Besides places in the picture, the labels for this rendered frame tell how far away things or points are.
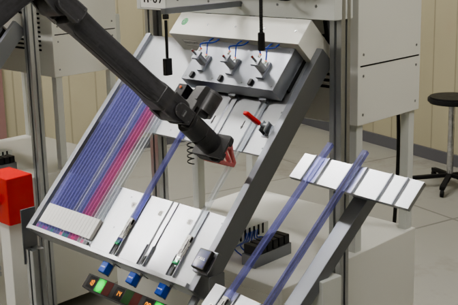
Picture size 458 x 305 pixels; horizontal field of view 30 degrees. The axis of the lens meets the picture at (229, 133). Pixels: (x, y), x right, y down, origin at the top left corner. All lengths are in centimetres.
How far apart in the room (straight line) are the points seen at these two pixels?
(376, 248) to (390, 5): 71
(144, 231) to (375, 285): 78
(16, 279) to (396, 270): 126
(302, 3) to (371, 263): 82
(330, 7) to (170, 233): 71
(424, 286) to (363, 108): 165
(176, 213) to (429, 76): 397
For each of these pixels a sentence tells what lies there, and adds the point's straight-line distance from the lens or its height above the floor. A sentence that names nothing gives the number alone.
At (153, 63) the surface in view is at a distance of 262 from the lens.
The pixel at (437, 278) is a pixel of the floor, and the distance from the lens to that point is 404.
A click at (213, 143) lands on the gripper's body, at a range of 208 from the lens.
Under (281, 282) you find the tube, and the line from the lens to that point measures 178.
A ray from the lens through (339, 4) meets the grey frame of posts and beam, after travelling 223.
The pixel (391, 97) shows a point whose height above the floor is 106.
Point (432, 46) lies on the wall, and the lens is 594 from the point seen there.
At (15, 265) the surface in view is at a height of 46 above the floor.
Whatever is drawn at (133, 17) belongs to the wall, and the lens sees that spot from 628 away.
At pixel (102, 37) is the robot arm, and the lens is 190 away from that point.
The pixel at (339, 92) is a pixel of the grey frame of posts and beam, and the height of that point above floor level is 112.
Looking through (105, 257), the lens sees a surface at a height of 73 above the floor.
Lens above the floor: 152
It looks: 13 degrees down
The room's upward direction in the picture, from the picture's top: 1 degrees counter-clockwise
